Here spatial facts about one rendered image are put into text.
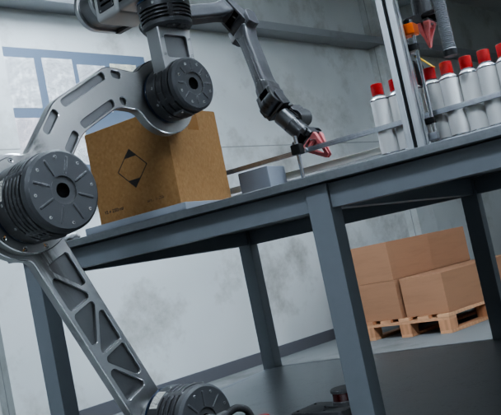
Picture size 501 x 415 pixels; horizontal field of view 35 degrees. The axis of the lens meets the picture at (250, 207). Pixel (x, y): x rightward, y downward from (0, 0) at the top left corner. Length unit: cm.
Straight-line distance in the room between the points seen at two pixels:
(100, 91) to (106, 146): 34
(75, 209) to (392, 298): 397
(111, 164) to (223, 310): 317
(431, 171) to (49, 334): 126
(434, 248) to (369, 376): 402
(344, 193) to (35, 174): 70
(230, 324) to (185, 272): 49
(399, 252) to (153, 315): 173
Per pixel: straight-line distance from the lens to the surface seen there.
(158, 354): 495
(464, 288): 543
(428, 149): 174
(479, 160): 175
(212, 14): 262
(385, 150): 225
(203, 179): 222
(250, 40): 262
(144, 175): 220
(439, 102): 222
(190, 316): 514
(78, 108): 193
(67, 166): 169
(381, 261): 545
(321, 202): 188
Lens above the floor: 64
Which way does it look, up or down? 4 degrees up
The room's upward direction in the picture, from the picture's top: 12 degrees counter-clockwise
